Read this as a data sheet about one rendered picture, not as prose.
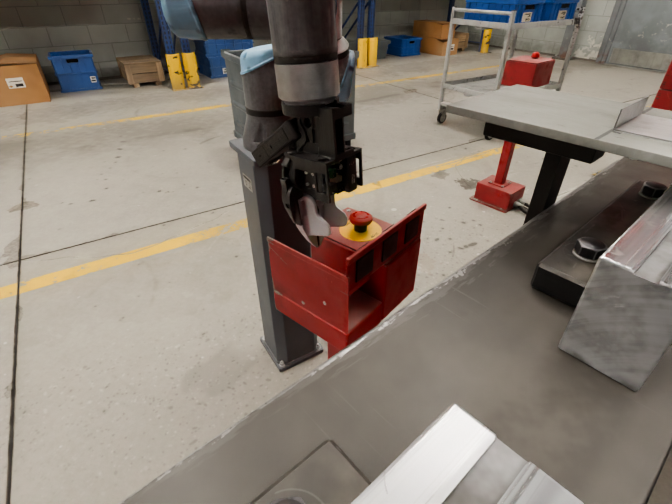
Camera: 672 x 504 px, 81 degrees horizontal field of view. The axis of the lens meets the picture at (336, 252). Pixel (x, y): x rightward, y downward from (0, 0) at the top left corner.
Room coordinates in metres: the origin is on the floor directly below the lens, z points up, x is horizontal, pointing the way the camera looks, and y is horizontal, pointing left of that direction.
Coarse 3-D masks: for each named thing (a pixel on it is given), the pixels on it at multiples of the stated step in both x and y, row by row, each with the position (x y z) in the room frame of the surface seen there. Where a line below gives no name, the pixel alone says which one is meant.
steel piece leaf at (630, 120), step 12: (648, 96) 0.47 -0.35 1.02; (624, 108) 0.42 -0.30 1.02; (636, 108) 0.45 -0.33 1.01; (624, 120) 0.43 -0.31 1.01; (636, 120) 0.44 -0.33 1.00; (648, 120) 0.44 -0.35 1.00; (660, 120) 0.44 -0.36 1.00; (624, 132) 0.41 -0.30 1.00; (636, 132) 0.40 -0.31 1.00; (648, 132) 0.40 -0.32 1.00; (660, 132) 0.40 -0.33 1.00
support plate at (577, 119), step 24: (480, 96) 0.56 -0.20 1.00; (504, 96) 0.56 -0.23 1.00; (528, 96) 0.56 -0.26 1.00; (552, 96) 0.56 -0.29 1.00; (576, 96) 0.56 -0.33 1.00; (480, 120) 0.48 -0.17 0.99; (504, 120) 0.46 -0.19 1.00; (528, 120) 0.45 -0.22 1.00; (552, 120) 0.45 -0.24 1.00; (576, 120) 0.45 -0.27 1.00; (600, 120) 0.45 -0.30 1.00; (576, 144) 0.40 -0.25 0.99; (600, 144) 0.38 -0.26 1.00; (624, 144) 0.37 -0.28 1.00; (648, 144) 0.37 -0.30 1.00
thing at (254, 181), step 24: (240, 144) 1.01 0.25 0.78; (240, 168) 1.01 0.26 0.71; (264, 168) 0.92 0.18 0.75; (264, 192) 0.92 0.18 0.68; (264, 216) 0.93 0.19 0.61; (288, 216) 0.94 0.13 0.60; (264, 240) 0.93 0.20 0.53; (288, 240) 0.94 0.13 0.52; (264, 264) 0.93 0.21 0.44; (264, 288) 0.96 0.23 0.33; (264, 312) 0.98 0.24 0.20; (264, 336) 1.02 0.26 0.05; (288, 336) 0.93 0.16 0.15; (312, 336) 0.97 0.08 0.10; (288, 360) 0.92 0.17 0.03
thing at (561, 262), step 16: (624, 192) 0.47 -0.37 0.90; (608, 208) 0.42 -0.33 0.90; (624, 208) 0.42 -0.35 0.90; (640, 208) 0.42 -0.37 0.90; (592, 224) 0.38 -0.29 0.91; (608, 224) 0.38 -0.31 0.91; (624, 224) 0.38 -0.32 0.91; (576, 240) 0.35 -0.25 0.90; (608, 240) 0.35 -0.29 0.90; (560, 256) 0.32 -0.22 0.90; (544, 272) 0.30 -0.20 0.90; (560, 272) 0.29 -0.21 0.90; (576, 272) 0.29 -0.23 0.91; (544, 288) 0.30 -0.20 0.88; (560, 288) 0.29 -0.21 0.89; (576, 288) 0.28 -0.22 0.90; (576, 304) 0.28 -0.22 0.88
